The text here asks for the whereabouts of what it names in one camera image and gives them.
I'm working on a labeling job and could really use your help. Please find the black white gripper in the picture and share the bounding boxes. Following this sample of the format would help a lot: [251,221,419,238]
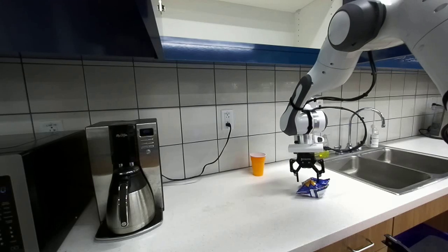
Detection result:
[289,134,325,182]

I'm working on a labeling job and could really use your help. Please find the blue chips packet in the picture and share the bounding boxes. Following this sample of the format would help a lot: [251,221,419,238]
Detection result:
[297,178,330,199]

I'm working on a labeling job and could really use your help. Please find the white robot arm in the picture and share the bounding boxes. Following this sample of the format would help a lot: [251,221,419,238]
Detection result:
[281,0,448,174]

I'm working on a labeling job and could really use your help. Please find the blue upper cupboard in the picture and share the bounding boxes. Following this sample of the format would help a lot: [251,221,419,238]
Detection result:
[149,0,425,70]

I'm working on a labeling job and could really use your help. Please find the blue cupboard door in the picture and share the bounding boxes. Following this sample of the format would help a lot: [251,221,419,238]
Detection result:
[0,0,163,59]

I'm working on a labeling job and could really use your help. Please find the orange paper cup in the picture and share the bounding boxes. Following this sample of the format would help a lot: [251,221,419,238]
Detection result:
[251,154,267,176]

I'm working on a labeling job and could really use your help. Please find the dish soap bottle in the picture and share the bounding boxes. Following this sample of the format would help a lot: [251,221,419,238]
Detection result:
[370,125,380,147]

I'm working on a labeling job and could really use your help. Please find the chrome faucet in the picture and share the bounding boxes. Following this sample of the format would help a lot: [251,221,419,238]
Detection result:
[346,106,387,153]

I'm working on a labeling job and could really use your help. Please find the wooden lower cabinet drawers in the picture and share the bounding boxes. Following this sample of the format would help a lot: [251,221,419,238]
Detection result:
[317,196,448,252]

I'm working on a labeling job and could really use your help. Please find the stainless steel sink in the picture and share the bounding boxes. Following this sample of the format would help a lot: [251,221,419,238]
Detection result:
[325,147,448,195]

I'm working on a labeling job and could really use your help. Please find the blue bin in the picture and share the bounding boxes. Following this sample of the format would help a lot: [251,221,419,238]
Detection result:
[384,224,448,252]

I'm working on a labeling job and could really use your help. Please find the steel coffee carafe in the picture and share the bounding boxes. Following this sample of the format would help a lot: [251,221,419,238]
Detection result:
[106,168,156,235]

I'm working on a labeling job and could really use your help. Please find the steel black coffee maker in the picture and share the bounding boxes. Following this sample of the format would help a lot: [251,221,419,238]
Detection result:
[86,118,166,239]

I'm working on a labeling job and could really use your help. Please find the black microwave oven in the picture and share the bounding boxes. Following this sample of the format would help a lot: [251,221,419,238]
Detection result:
[0,130,94,252]

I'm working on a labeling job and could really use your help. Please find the black power cord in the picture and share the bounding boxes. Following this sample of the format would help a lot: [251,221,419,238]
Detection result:
[160,122,234,183]

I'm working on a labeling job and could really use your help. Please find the white wall outlet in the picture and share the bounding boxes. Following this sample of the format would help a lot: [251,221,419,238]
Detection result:
[222,111,234,127]

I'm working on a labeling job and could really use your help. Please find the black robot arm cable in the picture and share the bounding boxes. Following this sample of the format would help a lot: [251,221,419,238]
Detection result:
[289,49,379,154]

